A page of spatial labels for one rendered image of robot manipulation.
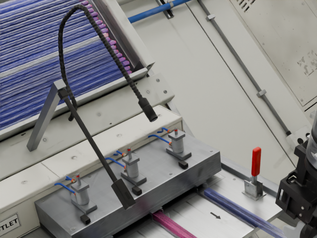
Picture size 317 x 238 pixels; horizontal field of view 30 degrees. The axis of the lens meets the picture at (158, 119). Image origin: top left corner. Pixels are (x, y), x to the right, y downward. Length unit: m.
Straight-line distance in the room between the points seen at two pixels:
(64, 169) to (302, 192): 0.46
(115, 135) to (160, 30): 2.13
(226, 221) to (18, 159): 0.42
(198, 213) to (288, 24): 1.07
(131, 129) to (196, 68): 2.07
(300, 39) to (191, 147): 0.93
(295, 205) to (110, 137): 0.45
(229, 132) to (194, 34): 0.61
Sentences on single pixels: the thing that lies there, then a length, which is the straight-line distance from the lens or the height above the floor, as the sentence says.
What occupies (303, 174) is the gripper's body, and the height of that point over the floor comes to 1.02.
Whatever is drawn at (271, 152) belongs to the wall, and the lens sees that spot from 3.26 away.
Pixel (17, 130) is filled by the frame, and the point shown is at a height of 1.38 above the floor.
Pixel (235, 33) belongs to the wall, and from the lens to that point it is 3.52.
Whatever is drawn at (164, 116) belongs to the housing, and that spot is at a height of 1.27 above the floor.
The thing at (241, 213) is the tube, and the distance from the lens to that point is 1.08.
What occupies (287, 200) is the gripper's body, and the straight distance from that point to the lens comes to 0.92.
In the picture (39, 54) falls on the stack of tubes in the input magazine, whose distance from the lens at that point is 1.26.
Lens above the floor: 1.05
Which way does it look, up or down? 10 degrees up
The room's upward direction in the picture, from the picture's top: 32 degrees counter-clockwise
